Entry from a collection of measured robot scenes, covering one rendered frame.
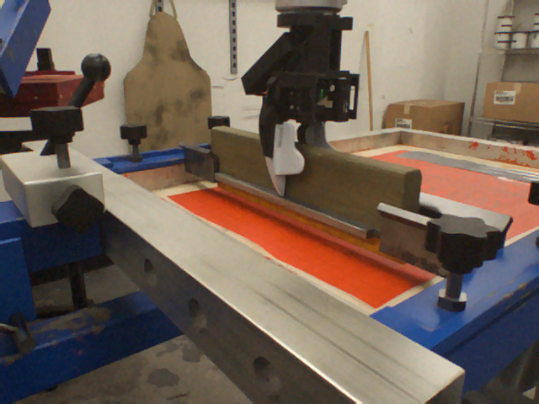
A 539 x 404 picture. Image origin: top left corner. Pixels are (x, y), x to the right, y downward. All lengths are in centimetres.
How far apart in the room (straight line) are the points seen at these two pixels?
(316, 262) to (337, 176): 10
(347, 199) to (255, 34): 256
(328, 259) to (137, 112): 214
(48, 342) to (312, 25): 41
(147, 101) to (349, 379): 241
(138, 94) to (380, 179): 217
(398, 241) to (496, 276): 10
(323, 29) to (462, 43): 418
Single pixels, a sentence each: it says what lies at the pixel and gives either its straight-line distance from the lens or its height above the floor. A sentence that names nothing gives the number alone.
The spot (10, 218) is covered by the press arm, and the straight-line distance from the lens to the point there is 40.
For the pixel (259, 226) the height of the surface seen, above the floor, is 96.
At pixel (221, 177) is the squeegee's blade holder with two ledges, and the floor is 99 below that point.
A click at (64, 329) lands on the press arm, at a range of 48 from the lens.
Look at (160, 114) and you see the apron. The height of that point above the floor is 86.
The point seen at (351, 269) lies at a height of 96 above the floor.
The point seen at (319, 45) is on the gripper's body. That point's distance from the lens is 49.
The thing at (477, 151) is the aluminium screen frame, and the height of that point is 97.
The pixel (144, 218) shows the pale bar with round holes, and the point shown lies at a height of 104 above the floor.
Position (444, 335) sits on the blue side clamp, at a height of 101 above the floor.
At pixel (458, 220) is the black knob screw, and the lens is 32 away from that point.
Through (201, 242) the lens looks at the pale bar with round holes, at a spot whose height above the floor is 104.
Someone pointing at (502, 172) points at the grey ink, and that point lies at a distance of 93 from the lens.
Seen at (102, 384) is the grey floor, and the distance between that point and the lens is 188.
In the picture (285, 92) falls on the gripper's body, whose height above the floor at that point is 112.
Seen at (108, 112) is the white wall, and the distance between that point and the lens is 255.
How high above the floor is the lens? 116
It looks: 18 degrees down
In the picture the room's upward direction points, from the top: straight up
